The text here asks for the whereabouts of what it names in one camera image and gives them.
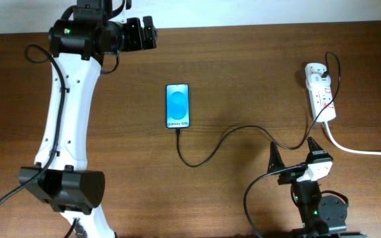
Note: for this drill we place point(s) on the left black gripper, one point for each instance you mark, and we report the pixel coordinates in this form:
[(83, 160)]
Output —
[(137, 43)]

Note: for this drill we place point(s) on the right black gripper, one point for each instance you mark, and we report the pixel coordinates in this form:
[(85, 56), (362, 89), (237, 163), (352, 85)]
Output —
[(275, 162)]

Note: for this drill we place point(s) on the white power strip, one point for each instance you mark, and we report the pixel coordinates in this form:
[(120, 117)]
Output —
[(320, 97)]

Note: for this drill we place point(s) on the blue screen smartphone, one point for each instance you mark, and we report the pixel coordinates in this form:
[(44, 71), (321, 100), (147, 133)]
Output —
[(177, 106)]

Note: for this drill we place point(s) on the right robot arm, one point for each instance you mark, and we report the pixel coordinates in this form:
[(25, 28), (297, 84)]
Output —
[(323, 213)]

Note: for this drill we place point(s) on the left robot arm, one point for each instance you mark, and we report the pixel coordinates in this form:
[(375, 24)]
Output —
[(79, 41)]

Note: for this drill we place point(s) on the white charger plug adapter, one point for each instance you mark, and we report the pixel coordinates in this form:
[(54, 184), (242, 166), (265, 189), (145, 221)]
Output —
[(319, 79)]

